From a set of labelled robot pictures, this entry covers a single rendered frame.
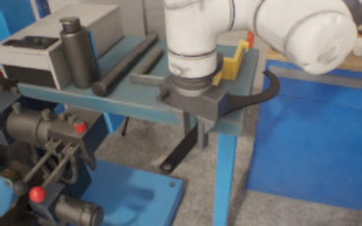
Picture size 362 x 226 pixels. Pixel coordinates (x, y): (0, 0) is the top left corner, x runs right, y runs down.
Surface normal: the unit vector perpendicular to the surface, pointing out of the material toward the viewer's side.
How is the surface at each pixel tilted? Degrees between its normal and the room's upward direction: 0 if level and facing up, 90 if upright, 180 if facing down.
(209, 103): 90
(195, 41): 90
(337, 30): 88
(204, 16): 89
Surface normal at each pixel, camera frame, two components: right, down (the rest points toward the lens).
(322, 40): 0.18, 0.55
